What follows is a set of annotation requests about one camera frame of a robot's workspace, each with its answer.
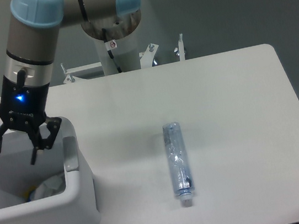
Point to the yellow snack packet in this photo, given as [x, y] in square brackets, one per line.
[27, 193]

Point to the white trash can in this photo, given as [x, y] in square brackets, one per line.
[75, 205]

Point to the white middle mounting bracket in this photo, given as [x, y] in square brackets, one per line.
[148, 57]

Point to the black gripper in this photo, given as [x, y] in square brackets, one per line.
[23, 109]

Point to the clear plastic bottle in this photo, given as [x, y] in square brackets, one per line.
[179, 166]

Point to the white plastic wrapper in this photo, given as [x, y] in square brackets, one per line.
[53, 186]

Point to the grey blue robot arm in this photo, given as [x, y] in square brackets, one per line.
[31, 46]

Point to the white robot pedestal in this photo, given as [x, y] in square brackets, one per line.
[115, 40]

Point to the white left mounting bracket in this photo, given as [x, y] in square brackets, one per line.
[81, 73]

